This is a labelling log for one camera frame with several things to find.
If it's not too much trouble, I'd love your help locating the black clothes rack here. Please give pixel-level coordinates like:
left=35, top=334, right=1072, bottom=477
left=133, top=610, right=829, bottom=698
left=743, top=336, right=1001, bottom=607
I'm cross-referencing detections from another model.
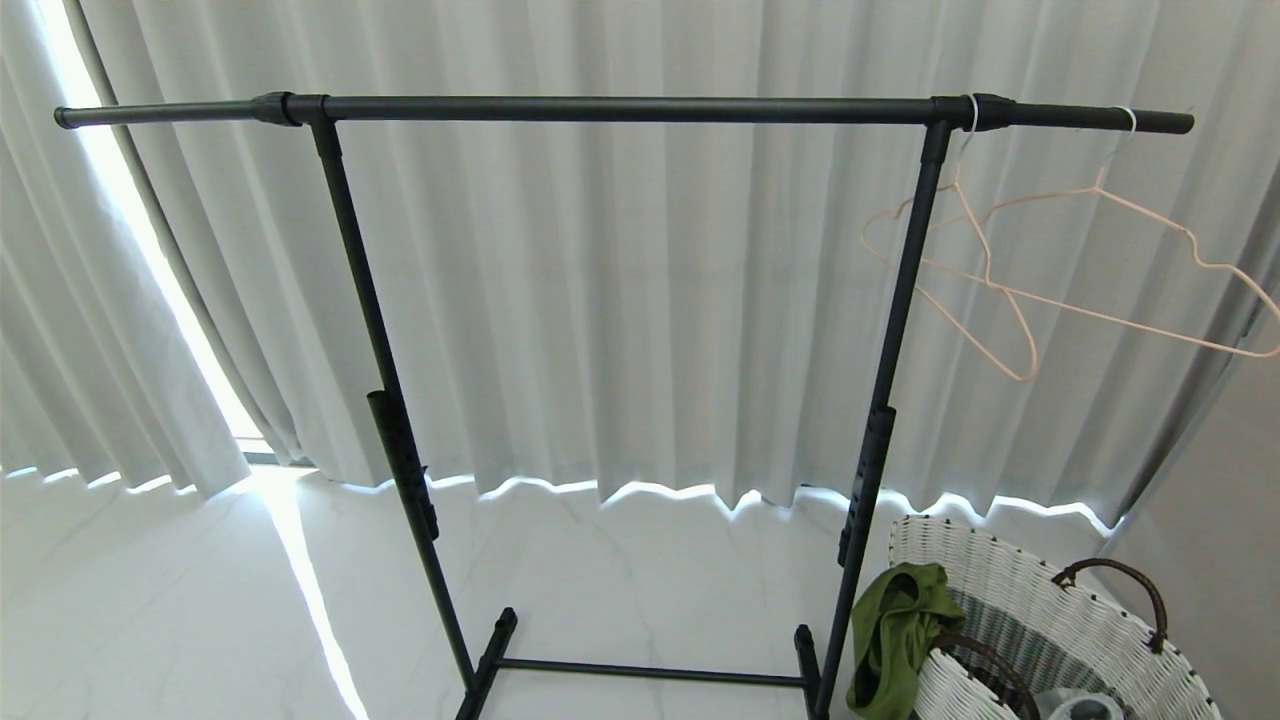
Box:
left=53, top=90, right=1196, bottom=720

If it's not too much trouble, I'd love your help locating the white laundry basket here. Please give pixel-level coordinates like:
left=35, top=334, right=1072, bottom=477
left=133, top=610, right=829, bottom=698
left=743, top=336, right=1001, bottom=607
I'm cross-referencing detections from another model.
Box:
left=888, top=513, right=1223, bottom=720

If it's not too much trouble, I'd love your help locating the white curtain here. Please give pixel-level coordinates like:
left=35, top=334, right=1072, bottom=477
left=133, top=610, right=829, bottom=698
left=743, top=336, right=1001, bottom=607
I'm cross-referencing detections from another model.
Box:
left=0, top=0, right=251, bottom=501
left=78, top=0, right=1280, bottom=531

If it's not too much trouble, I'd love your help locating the pink clothes hanger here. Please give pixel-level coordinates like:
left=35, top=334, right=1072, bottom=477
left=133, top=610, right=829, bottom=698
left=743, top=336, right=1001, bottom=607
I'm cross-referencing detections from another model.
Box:
left=860, top=150, right=1043, bottom=385
left=915, top=105, right=1280, bottom=361

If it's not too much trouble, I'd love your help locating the green garment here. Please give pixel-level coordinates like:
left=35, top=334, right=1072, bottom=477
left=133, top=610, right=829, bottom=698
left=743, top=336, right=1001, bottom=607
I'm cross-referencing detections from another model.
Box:
left=846, top=562, right=967, bottom=720

